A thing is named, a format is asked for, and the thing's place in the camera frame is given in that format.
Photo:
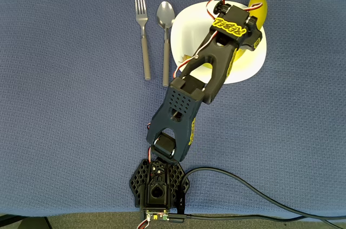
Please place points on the yellow banana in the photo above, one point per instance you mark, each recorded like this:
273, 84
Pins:
259, 4

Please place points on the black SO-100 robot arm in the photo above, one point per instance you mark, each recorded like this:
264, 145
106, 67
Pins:
221, 58

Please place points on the white square plate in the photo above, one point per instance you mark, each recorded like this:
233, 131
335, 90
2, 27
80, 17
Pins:
189, 31

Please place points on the blue woven table cloth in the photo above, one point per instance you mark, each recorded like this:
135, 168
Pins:
81, 131

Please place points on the black camera stand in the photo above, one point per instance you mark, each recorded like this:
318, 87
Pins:
16, 223

